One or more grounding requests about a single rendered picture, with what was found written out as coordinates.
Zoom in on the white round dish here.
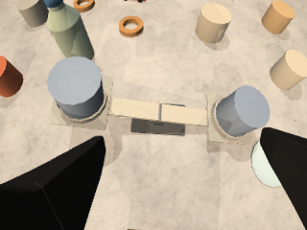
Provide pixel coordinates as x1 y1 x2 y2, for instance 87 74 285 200
250 139 281 187

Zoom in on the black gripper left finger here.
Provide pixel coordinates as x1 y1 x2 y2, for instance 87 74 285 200
0 137 106 230

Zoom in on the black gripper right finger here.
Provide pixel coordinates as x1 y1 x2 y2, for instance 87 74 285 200
260 126 307 230

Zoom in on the orange ring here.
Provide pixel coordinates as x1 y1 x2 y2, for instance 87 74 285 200
73 0 96 12
119 15 143 37

